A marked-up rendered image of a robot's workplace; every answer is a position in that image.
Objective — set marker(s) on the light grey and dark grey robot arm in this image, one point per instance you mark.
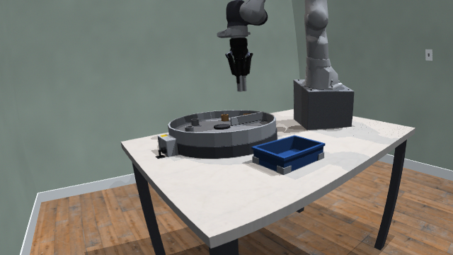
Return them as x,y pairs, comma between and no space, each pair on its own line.
320,74

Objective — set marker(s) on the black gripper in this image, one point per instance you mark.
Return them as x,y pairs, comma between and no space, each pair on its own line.
242,66

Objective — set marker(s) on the blue plastic crate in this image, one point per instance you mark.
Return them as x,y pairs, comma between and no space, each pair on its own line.
296,152

